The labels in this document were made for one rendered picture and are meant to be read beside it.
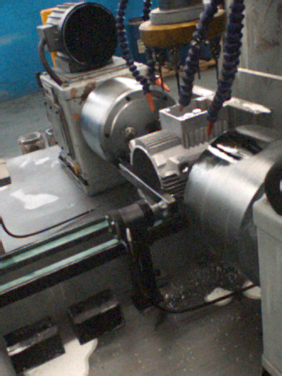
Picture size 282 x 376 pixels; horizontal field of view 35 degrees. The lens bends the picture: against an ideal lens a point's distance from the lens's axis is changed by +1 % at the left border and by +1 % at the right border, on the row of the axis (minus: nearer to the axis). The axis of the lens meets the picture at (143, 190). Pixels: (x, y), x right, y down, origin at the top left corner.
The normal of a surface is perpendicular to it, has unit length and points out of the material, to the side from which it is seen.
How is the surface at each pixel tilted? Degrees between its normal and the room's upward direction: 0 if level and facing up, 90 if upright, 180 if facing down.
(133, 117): 90
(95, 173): 90
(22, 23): 90
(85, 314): 0
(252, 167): 28
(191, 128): 90
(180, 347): 0
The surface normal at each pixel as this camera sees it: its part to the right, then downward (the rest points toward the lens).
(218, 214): -0.90, 0.07
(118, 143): 0.43, 0.36
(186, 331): -0.17, -0.87
